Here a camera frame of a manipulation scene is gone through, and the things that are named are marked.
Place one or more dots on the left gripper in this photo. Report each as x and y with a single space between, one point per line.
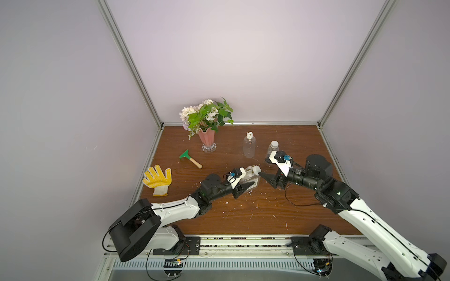
240 189

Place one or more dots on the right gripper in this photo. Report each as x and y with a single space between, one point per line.
279 178

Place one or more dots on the square clear bottle with label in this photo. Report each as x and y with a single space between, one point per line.
250 176

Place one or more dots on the round clear bottle front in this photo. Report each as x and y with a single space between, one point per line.
270 150

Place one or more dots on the round clear bottle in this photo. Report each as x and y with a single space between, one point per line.
270 150
249 146

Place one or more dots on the white cap small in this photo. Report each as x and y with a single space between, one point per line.
274 144

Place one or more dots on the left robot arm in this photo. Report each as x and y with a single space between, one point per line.
148 223

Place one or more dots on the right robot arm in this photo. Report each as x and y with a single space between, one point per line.
394 259

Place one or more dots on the pink vase with flowers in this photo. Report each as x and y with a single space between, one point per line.
205 119

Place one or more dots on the yellow work glove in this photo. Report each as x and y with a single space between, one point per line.
158 180

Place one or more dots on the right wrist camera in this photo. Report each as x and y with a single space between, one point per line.
282 160

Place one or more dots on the green scraper wooden handle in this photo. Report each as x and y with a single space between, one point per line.
186 155

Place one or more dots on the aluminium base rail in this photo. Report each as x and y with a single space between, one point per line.
267 252

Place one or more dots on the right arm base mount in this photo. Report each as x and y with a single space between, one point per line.
307 246

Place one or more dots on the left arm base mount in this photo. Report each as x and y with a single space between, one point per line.
182 245

